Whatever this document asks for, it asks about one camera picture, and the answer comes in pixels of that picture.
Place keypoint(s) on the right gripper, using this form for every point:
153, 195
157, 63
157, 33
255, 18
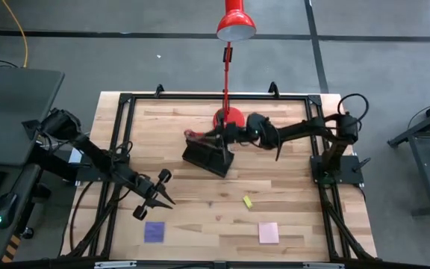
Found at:
233, 133

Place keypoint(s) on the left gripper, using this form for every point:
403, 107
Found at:
144, 187

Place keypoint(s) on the black mesh desk organizer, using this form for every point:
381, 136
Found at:
205, 158

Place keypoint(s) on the purple sticky note pad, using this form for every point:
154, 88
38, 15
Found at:
154, 232

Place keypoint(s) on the yellow sticky note pad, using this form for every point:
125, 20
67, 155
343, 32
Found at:
247, 202

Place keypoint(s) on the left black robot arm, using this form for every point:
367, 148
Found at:
92, 153

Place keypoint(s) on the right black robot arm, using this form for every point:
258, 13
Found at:
301, 130

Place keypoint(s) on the pink sticky note pad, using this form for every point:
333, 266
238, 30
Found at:
268, 233

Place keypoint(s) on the red desk lamp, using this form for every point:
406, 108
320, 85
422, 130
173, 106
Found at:
236, 18

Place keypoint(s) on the dark grey desk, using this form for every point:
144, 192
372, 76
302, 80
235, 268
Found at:
21, 175

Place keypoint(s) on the black computer mouse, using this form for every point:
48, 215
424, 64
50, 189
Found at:
7, 203

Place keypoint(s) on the black desk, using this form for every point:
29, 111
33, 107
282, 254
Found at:
13, 119

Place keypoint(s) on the dark metal stand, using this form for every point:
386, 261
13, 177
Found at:
424, 172

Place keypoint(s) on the black aluminium table frame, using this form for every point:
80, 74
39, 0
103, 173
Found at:
218, 96

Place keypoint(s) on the black frame bracket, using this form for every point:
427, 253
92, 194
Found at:
273, 89
159, 90

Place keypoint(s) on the silver bracket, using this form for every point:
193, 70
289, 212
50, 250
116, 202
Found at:
323, 266
115, 265

